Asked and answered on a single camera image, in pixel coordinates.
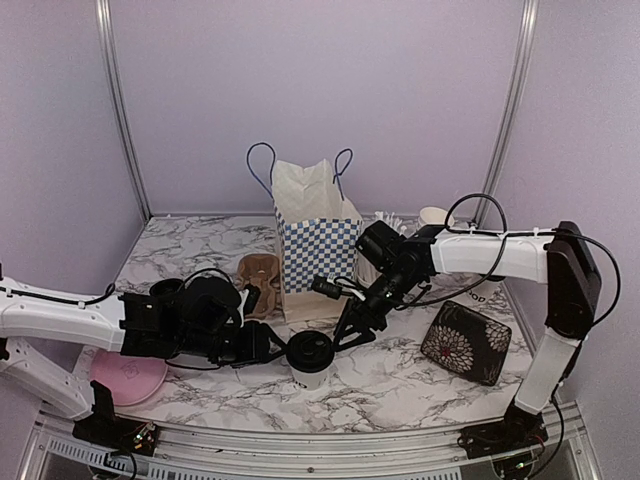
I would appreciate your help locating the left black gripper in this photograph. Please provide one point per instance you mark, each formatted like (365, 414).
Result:
(256, 348)

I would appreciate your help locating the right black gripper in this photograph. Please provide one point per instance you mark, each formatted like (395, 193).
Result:
(362, 318)

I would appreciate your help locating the brown cardboard cup carrier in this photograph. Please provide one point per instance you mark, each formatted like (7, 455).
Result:
(261, 271)

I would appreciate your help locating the blue checkered paper bag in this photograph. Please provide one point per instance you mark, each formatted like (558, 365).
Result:
(317, 227)

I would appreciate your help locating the white paper cup GOOD print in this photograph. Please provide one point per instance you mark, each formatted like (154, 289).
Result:
(481, 293)

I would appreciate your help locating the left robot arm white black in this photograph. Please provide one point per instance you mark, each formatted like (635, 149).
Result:
(135, 325)

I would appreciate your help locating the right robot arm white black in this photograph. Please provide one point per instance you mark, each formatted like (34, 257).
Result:
(559, 258)

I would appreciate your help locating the white wrapped straws bundle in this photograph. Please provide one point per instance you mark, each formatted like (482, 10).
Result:
(366, 273)

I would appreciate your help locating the stack of black cup lids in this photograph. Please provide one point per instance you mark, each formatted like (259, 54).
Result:
(166, 287)

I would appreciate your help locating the black floral square dish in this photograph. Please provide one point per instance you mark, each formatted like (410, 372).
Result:
(467, 343)

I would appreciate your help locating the stack of white paper cups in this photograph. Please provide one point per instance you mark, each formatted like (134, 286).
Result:
(435, 216)

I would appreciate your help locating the pink plastic plate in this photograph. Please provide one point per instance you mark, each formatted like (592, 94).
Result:
(131, 380)

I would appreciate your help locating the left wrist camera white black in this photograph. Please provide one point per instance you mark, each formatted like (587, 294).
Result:
(249, 298)

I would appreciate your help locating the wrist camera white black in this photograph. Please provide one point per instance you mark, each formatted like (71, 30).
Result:
(334, 288)
(249, 298)

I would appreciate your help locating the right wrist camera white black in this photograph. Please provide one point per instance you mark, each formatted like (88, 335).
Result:
(334, 288)

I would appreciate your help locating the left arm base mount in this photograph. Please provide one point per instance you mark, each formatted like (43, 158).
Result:
(105, 428)

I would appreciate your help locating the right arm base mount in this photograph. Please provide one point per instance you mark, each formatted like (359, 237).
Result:
(515, 430)

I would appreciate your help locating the aluminium front rail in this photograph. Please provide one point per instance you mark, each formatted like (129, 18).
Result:
(189, 452)

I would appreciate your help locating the right aluminium frame post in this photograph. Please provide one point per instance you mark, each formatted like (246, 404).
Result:
(515, 93)

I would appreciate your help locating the aluminium frame post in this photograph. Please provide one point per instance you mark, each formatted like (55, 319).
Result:
(515, 93)
(113, 77)

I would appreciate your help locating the left aluminium frame post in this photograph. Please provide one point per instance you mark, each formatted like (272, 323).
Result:
(113, 77)

